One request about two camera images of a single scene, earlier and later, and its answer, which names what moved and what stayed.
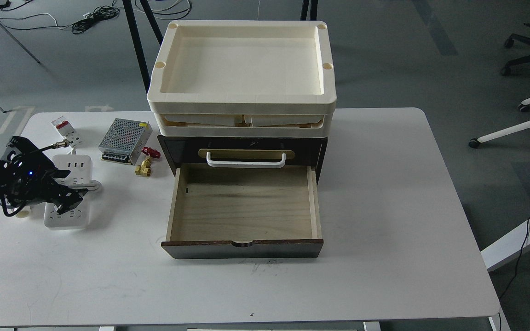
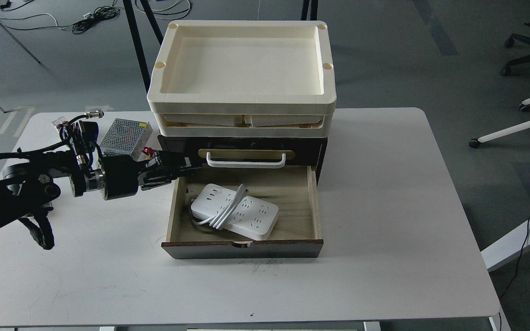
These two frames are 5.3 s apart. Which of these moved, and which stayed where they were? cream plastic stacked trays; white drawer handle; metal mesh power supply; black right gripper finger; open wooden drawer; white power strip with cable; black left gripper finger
Moved: black left gripper finger; white power strip with cable; black right gripper finger
Stayed: cream plastic stacked trays; white drawer handle; metal mesh power supply; open wooden drawer
